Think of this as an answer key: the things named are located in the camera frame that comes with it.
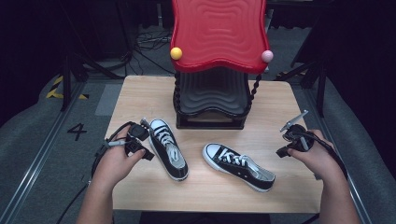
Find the metal floor rail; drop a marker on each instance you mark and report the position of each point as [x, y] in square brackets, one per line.
[37, 161]
[353, 193]

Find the yellow and black floor tape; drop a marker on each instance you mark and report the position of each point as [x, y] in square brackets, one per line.
[53, 93]

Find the black metal stand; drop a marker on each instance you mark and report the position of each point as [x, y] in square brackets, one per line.
[320, 93]
[66, 87]

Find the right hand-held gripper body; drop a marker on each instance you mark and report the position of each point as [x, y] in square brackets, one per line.
[297, 138]

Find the person's right hand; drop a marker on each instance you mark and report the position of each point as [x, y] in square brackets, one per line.
[317, 157]

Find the red and black shoe rack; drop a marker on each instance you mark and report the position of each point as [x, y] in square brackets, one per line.
[218, 31]

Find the person's left hand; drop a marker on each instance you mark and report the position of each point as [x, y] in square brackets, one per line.
[113, 163]

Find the black canvas sneaker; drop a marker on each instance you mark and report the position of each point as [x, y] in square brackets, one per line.
[169, 152]
[239, 166]

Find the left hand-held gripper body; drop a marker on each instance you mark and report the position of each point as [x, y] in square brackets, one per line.
[137, 133]

